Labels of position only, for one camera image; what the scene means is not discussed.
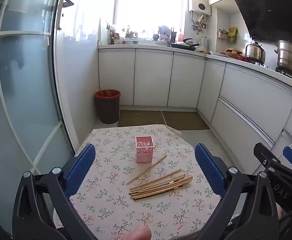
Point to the wall rack with packets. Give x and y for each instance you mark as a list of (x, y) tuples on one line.
[(227, 35)]

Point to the steel steamer pot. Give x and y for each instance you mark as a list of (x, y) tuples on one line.
[(289, 57)]

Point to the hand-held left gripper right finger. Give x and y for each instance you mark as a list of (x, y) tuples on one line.
[(208, 167)]

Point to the white jug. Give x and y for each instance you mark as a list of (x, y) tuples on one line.
[(204, 43)]

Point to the pile of wooden chopsticks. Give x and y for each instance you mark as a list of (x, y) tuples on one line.
[(161, 187)]

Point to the floral tablecloth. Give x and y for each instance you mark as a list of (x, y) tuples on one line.
[(111, 205)]

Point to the red bottle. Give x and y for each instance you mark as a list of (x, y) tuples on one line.
[(180, 36)]

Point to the person's left hand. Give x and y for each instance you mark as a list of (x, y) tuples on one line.
[(138, 233)]

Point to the steel kettle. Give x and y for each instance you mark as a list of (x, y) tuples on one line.
[(255, 53)]

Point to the brown trash bin red liner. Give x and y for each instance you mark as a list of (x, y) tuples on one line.
[(107, 110)]

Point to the olive floor mat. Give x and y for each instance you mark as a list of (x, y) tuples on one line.
[(185, 120), (141, 118)]

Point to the gas stove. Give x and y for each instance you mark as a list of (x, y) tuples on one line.
[(285, 73)]

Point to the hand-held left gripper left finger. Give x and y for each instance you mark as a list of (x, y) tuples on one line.
[(81, 167)]

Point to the frosted glass sliding door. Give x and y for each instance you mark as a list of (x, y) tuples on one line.
[(23, 80)]

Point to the white lower kitchen cabinets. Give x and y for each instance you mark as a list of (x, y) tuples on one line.
[(153, 77)]

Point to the black frying pan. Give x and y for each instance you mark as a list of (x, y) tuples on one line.
[(184, 46)]

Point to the bamboo chopstick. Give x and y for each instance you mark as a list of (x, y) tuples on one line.
[(147, 169)]

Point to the black range hood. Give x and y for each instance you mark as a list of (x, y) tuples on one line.
[(273, 10)]

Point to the kitchen window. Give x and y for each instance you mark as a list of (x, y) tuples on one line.
[(141, 7)]

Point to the steel bowl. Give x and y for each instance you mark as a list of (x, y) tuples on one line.
[(130, 41)]

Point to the white kitchen countertop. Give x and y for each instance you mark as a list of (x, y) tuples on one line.
[(151, 46)]

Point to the plate with food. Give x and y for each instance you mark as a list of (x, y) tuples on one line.
[(232, 51)]

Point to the white cutting board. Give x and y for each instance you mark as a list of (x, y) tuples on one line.
[(103, 31)]

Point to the pink perforated utensil holder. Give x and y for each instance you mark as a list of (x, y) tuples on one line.
[(144, 152)]

